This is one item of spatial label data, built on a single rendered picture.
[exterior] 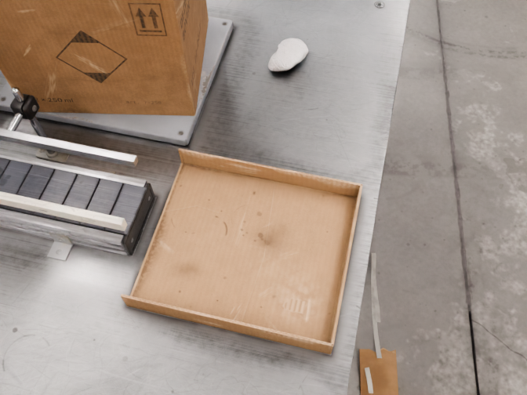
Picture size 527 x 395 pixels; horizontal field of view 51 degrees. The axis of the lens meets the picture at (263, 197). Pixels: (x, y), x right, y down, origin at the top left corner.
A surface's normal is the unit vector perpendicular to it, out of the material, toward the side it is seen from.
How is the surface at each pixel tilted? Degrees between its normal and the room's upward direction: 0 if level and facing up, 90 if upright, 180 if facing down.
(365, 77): 0
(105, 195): 0
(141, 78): 90
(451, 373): 0
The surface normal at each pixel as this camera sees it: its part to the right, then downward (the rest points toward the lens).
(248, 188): -0.01, -0.51
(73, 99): -0.04, 0.86
